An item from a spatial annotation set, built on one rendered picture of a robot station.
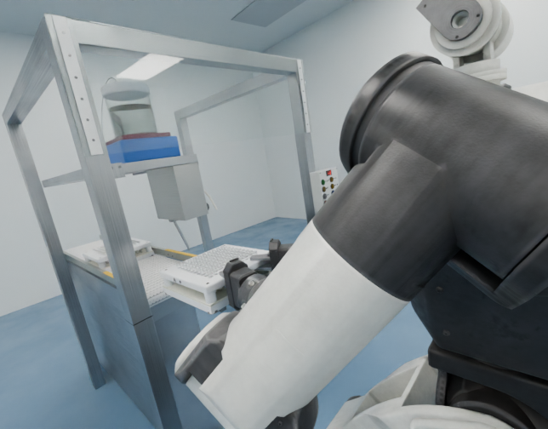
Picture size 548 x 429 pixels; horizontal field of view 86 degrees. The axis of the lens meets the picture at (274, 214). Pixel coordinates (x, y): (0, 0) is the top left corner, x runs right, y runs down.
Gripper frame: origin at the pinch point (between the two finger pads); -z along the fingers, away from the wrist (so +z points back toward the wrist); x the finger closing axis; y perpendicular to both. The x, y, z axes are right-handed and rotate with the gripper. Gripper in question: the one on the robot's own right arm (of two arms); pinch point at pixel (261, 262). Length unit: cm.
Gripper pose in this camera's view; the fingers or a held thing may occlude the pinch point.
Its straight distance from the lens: 82.3
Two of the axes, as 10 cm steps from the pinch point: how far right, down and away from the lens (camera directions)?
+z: 9.7, -0.9, -2.1
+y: 1.8, -2.5, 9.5
